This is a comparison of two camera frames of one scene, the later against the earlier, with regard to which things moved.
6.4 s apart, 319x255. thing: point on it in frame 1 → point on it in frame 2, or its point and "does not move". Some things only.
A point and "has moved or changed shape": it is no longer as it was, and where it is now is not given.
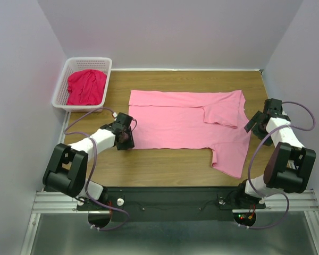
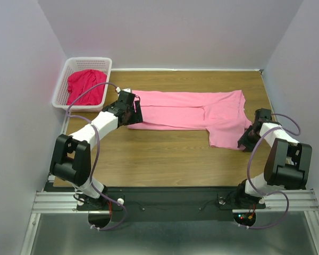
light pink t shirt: x=212 y=120 has moved or changed shape
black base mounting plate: x=172 y=204 does not move
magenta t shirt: x=86 y=87 does not move
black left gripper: x=129 y=144 → x=137 y=116
